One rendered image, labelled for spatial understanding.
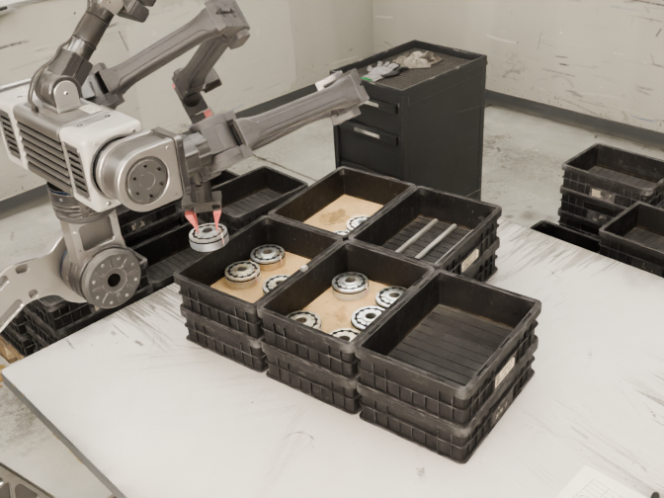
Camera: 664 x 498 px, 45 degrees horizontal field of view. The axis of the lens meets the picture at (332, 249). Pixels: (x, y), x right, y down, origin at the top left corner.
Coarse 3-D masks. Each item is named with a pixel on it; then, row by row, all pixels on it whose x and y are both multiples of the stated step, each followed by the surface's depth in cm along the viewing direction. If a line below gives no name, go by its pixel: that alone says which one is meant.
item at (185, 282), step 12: (264, 216) 241; (300, 228) 234; (336, 240) 227; (324, 252) 221; (192, 264) 220; (180, 276) 215; (192, 288) 212; (204, 288) 209; (276, 288) 208; (228, 300) 205; (240, 300) 203; (252, 312) 202
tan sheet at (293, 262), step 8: (288, 256) 240; (296, 256) 240; (288, 264) 236; (296, 264) 236; (304, 264) 235; (264, 272) 233; (272, 272) 233; (280, 272) 232; (288, 272) 232; (224, 280) 231; (264, 280) 229; (216, 288) 227; (224, 288) 227; (232, 288) 227; (248, 288) 226; (256, 288) 226; (240, 296) 223; (248, 296) 222; (256, 296) 222
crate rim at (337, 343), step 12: (348, 240) 226; (384, 252) 219; (312, 264) 216; (420, 264) 213; (300, 276) 211; (288, 288) 207; (264, 300) 202; (396, 300) 199; (264, 312) 198; (384, 312) 195; (276, 324) 197; (288, 324) 194; (300, 324) 193; (372, 324) 191; (312, 336) 191; (324, 336) 188; (360, 336) 187; (336, 348) 187; (348, 348) 185
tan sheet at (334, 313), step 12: (372, 288) 223; (324, 300) 218; (336, 300) 218; (360, 300) 217; (372, 300) 217; (324, 312) 214; (336, 312) 213; (348, 312) 213; (324, 324) 209; (336, 324) 209; (348, 324) 208
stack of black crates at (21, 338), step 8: (24, 312) 306; (16, 320) 307; (24, 320) 308; (8, 328) 315; (16, 328) 310; (24, 328) 310; (8, 336) 325; (16, 336) 311; (24, 336) 310; (32, 336) 312; (16, 344) 321; (24, 344) 313; (32, 344) 315; (24, 352) 316; (32, 352) 316
